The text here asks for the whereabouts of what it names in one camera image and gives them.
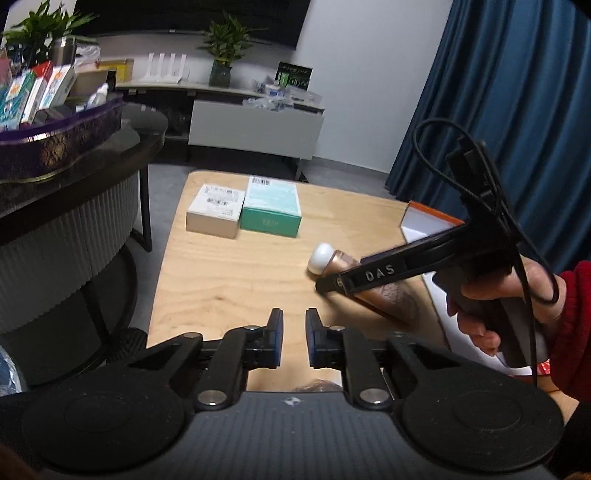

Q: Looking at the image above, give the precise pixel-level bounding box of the white cardboard box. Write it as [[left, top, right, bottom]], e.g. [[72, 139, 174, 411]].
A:
[[186, 184, 245, 239]]

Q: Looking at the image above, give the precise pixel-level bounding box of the pile of clear plastic packets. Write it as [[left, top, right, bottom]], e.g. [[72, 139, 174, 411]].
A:
[[242, 78, 324, 112]]

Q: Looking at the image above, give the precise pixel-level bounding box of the yellow box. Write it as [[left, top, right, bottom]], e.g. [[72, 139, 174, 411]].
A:
[[98, 58, 135, 85]]

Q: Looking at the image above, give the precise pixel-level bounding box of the blue curtain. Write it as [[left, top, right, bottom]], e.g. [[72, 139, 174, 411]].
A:
[[385, 0, 591, 278]]

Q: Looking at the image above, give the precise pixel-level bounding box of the teal patterned carton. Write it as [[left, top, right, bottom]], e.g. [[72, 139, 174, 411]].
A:
[[0, 73, 37, 133]]

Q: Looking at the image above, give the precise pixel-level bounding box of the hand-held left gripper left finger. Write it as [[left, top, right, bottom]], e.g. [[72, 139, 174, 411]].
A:
[[131, 308, 284, 412]]

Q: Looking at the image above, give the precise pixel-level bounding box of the orange white open box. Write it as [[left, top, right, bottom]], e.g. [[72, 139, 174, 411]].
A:
[[399, 200, 551, 371]]

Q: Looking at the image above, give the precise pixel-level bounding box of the black television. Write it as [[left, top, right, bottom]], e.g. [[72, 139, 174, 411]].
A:
[[76, 0, 311, 48]]

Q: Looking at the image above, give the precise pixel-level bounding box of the rose gold bottle white cap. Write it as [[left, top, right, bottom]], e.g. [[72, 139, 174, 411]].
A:
[[308, 243, 422, 325]]

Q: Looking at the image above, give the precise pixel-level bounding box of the metal cup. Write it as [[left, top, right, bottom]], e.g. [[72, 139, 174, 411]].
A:
[[51, 38, 77, 66]]

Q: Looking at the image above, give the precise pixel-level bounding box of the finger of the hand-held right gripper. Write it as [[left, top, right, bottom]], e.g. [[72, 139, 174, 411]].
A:
[[315, 225, 468, 296]]

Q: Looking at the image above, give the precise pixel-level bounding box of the black green retail box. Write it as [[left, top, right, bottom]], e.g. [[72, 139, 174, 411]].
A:
[[276, 61, 314, 91]]

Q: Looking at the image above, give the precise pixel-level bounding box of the person's right hand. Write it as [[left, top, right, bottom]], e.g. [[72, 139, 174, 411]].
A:
[[445, 257, 560, 357]]

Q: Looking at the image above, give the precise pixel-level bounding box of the grey tv cabinet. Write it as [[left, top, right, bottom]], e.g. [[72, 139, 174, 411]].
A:
[[115, 80, 326, 183]]

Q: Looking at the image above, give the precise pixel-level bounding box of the teal cardboard box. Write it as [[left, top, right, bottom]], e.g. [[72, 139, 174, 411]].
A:
[[239, 175, 303, 238]]

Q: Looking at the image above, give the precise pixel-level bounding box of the dark round table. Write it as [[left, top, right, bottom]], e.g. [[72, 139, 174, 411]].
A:
[[0, 104, 170, 385]]

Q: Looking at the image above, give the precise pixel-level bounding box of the small white bottle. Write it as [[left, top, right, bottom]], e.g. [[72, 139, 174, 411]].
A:
[[85, 83, 112, 110]]

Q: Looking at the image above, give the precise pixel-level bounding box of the leafy potted plant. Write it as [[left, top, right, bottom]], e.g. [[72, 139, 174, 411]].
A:
[[2, 0, 99, 65]]

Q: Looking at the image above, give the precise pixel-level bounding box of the white router with antennas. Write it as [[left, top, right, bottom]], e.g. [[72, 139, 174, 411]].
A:
[[139, 52, 191, 85]]

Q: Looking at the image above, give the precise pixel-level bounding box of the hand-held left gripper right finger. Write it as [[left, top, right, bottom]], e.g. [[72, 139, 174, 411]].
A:
[[305, 308, 459, 411]]

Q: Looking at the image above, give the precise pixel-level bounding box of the potted plant in glass vase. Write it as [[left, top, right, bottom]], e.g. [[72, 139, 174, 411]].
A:
[[201, 11, 269, 88]]

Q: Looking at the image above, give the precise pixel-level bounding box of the white red carton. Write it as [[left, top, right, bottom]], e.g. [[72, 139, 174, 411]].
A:
[[21, 61, 54, 125]]

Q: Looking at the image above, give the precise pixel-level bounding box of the person's right forearm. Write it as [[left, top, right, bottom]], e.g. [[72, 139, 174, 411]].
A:
[[538, 261, 591, 412]]

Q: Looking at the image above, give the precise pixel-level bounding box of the purple patterned tray box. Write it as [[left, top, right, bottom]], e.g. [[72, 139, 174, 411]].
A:
[[0, 92, 125, 184]]

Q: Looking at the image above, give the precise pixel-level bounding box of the white orange carton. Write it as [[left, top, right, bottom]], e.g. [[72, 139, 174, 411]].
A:
[[39, 65, 77, 112]]

